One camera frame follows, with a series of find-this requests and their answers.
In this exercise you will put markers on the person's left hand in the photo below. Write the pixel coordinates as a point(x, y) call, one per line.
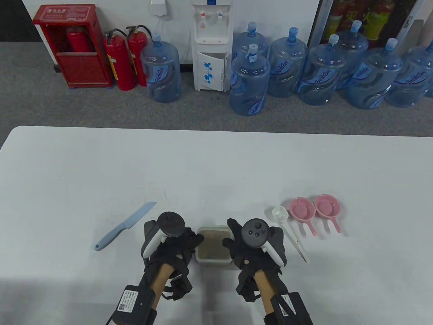
point(179, 250)

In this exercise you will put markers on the person's right hand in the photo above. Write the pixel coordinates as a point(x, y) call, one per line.
point(236, 250)

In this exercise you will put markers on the white sesame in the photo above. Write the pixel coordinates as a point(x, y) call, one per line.
point(213, 243)

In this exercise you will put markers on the clear plastic container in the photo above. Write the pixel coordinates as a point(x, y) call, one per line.
point(213, 263)

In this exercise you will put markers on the light blue knife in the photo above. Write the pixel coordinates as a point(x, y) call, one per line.
point(135, 218)

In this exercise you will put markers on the white coffee spoon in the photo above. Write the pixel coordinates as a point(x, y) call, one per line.
point(280, 214)

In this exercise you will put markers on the person's right forearm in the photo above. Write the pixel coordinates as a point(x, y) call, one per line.
point(265, 291)

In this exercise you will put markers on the person's left forearm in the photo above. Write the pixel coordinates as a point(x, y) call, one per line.
point(159, 284)

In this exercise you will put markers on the black white right hand controller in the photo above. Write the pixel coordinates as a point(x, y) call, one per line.
point(255, 233)

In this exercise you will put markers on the row of blue water jugs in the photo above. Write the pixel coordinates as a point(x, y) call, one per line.
point(250, 81)

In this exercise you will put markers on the red fire extinguisher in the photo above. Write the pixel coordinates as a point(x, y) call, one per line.
point(77, 42)
point(137, 47)
point(120, 64)

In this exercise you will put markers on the red fire extinguisher cabinet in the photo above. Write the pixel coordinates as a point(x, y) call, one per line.
point(81, 67)

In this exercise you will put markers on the white water dispenser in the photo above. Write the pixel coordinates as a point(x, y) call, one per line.
point(209, 34)

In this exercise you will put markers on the red yellow framed poster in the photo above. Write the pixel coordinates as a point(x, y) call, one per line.
point(372, 17)

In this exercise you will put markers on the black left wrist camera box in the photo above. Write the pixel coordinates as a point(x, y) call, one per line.
point(132, 304)

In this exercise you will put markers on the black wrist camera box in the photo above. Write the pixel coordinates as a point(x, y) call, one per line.
point(294, 308)
point(132, 304)

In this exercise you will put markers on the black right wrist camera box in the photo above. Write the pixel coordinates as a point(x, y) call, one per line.
point(294, 308)

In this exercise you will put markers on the white wall box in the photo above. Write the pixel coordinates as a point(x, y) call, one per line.
point(158, 8)

